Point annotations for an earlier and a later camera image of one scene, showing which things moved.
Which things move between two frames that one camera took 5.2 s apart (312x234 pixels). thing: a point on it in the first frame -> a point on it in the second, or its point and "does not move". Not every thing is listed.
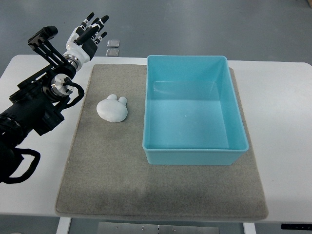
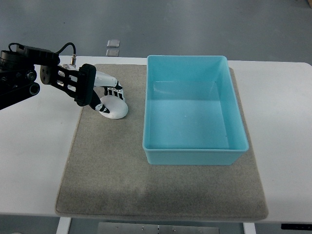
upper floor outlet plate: (114, 43) does not move
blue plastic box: (192, 114) does not move
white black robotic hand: (82, 43) -> (111, 87)
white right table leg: (249, 228) does not move
